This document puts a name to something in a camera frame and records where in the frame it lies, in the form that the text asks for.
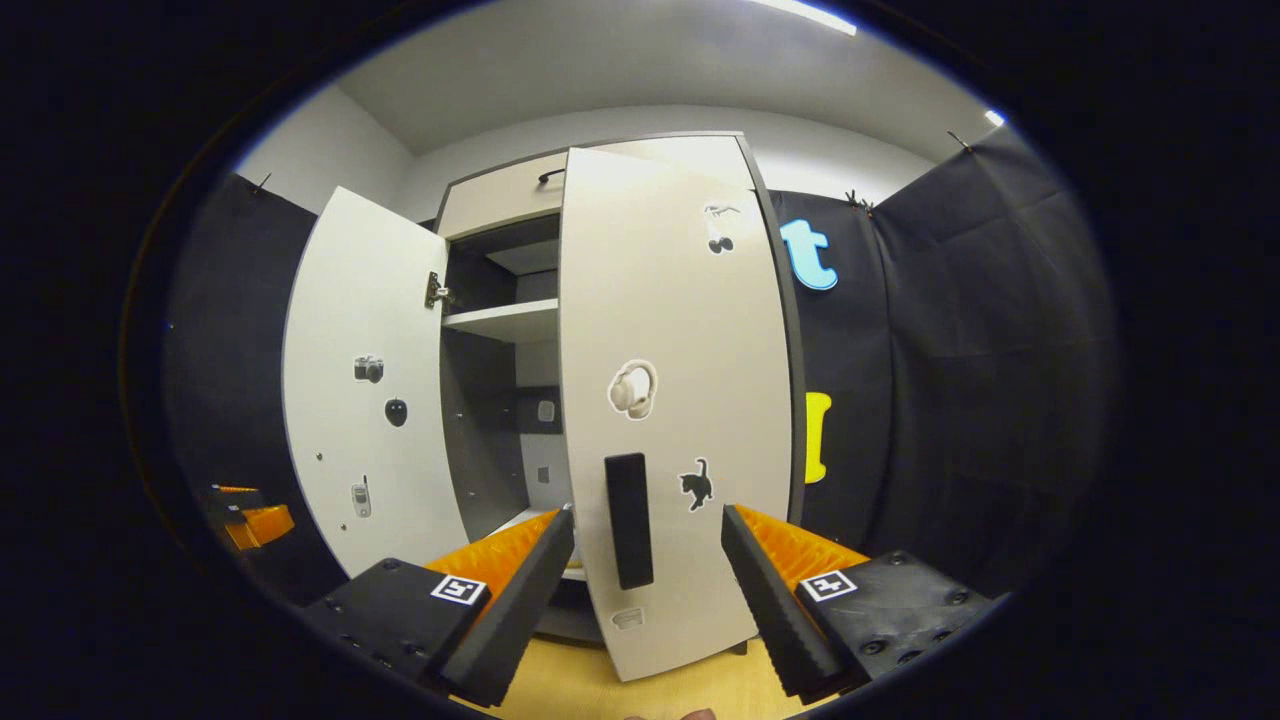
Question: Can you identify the black backdrop cloth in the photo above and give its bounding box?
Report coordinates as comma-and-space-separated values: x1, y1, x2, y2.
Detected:
165, 125, 1121, 611

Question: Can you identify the black door handle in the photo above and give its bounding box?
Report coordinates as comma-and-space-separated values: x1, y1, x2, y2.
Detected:
604, 452, 655, 591

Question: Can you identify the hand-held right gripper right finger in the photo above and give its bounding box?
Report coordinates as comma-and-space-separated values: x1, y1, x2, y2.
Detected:
720, 503, 1006, 704

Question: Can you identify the white grey shoe cabinet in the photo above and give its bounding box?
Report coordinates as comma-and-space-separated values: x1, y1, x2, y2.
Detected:
432, 130, 809, 646

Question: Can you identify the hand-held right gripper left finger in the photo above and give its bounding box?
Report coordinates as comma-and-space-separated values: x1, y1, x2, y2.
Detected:
300, 503, 578, 709

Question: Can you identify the white shoe cabinet door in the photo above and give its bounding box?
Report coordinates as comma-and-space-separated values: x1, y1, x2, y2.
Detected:
558, 147, 798, 683
282, 185, 471, 579

